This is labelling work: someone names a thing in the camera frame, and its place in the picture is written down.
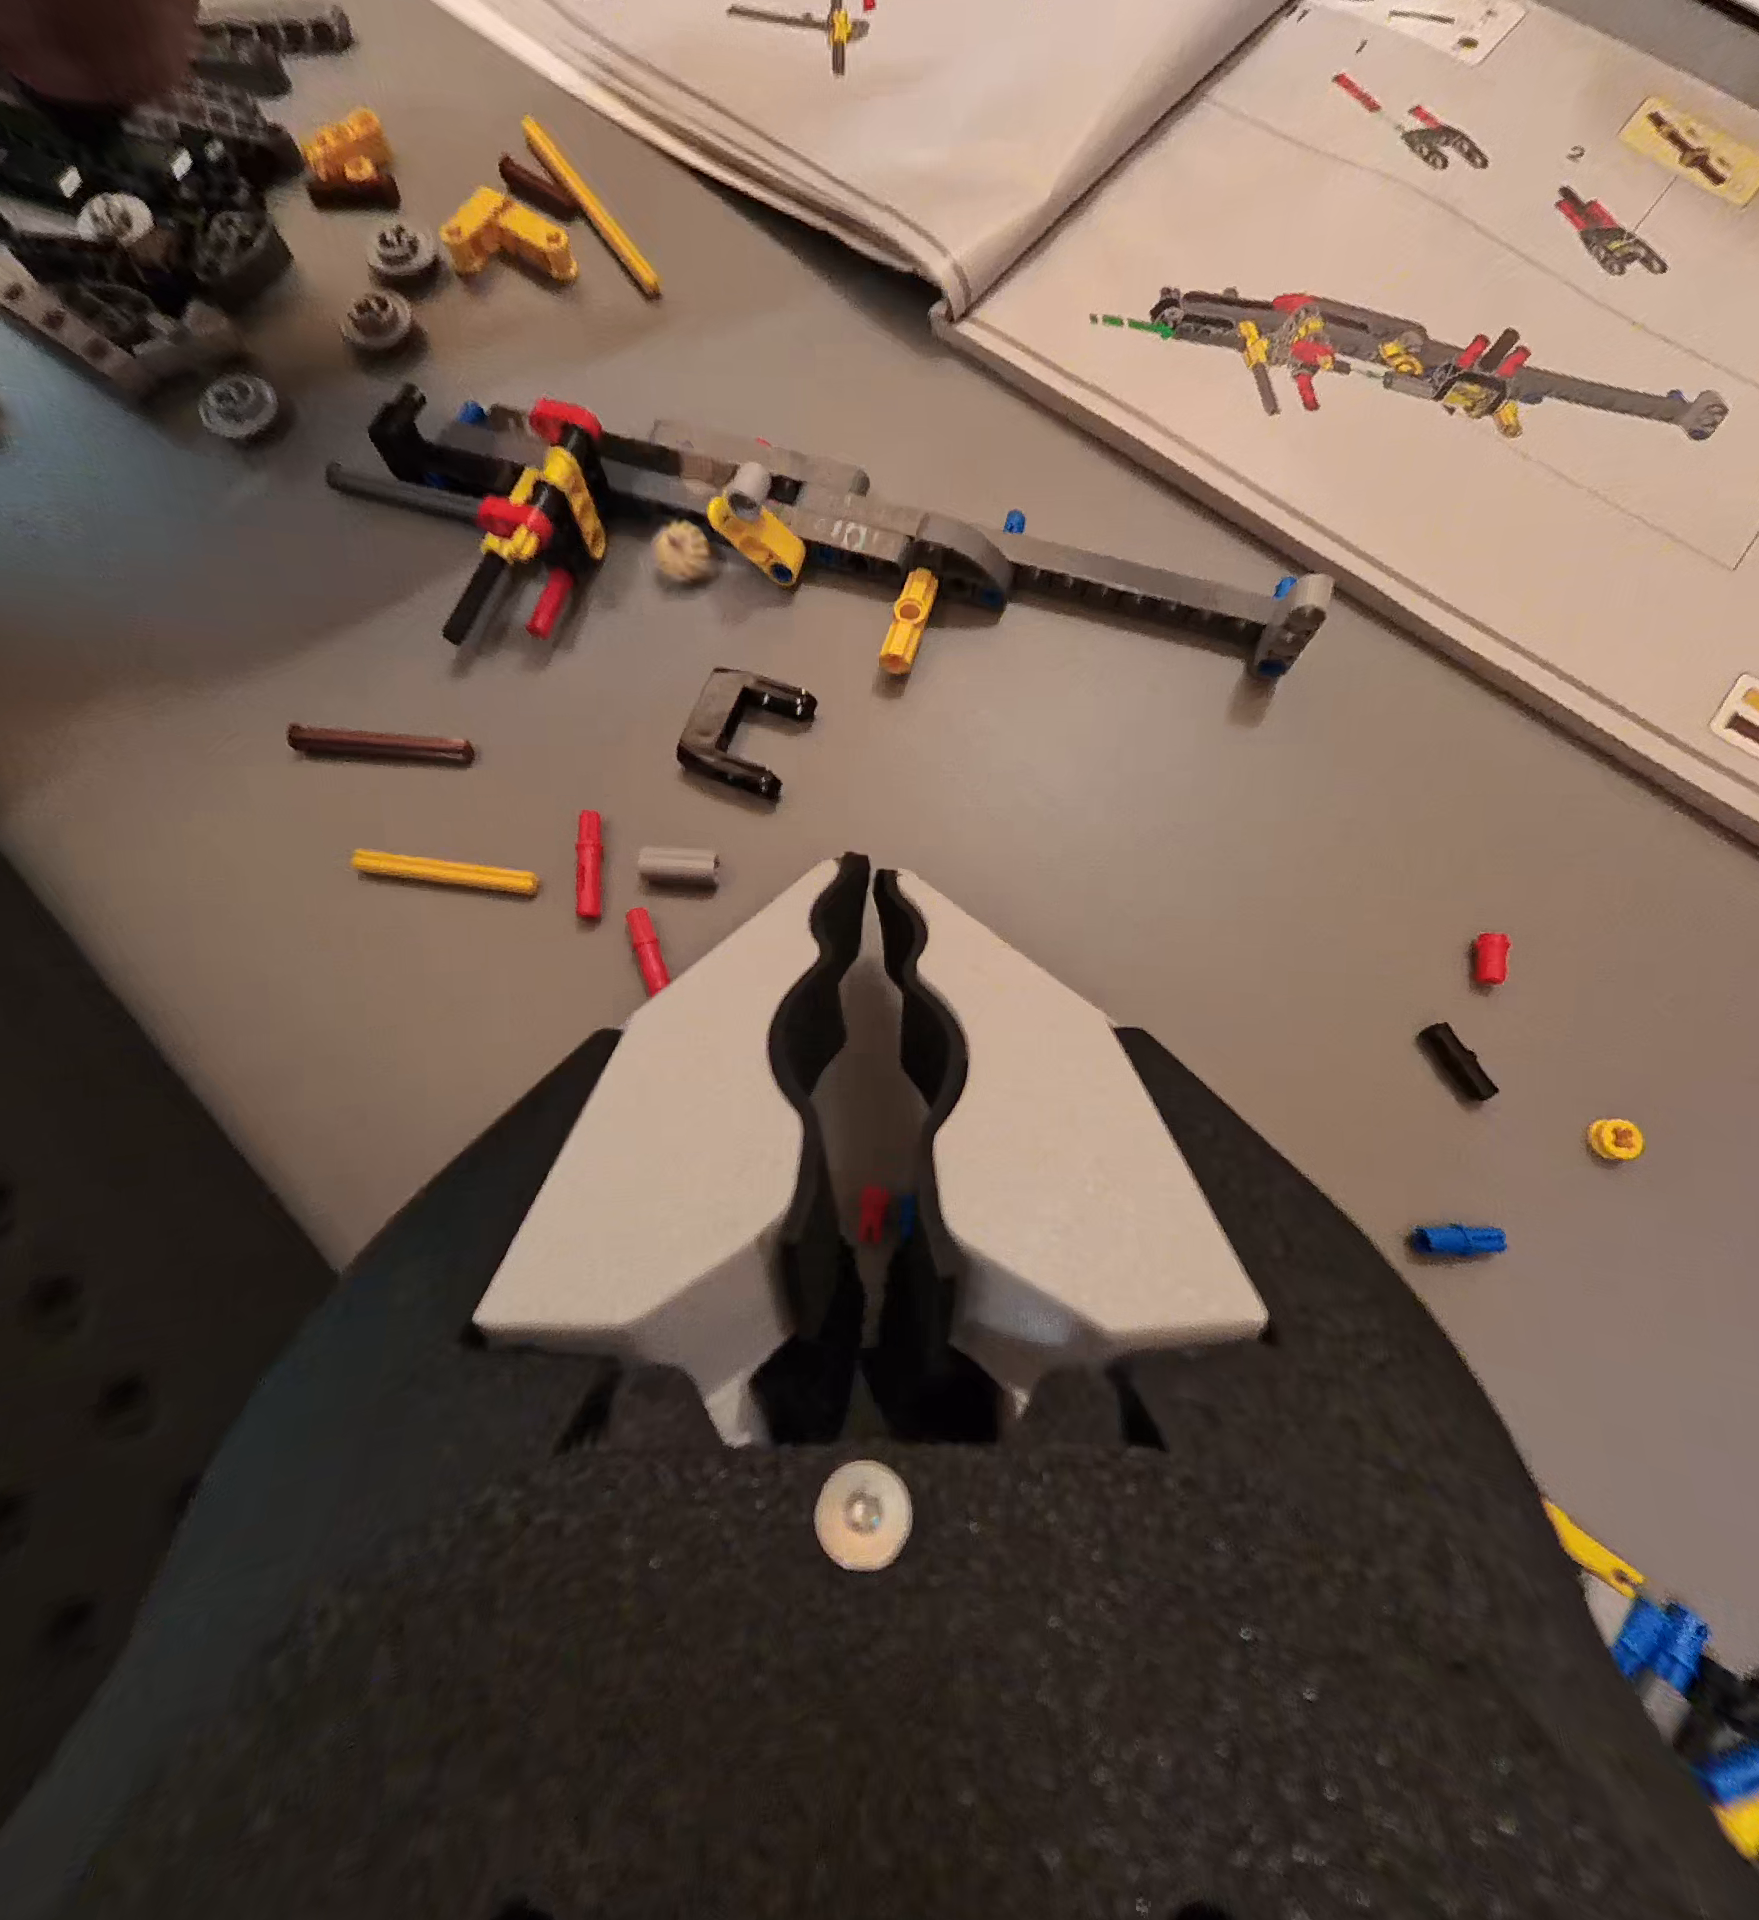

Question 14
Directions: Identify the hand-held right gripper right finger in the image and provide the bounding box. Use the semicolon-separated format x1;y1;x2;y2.
874;867;1273;1430

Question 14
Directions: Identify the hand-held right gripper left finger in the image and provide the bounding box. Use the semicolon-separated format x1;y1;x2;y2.
471;852;874;1445

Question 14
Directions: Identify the black lego fork piece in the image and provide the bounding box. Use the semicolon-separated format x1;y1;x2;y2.
675;666;819;807

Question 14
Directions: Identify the long grey lego beam assembly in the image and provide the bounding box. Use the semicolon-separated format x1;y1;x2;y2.
326;382;1335;684

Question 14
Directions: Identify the long yellow lego axle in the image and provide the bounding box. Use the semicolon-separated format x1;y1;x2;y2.
520;116;665;299

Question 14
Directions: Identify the person's left forearm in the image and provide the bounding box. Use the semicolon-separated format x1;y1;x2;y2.
0;0;204;112

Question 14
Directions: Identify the black lego pin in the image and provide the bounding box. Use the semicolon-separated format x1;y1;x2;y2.
1415;1019;1501;1105

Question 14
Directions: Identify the lego instruction booklet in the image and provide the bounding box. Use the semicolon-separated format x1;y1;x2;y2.
438;0;1759;886

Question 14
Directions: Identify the yellow lego angle connector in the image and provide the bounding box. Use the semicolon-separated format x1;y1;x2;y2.
439;182;581;285

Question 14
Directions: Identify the black perforated board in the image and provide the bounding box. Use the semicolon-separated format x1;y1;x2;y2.
0;734;344;1920

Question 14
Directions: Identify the pile of grey black beams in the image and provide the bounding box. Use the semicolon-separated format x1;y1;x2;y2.
0;0;360;405

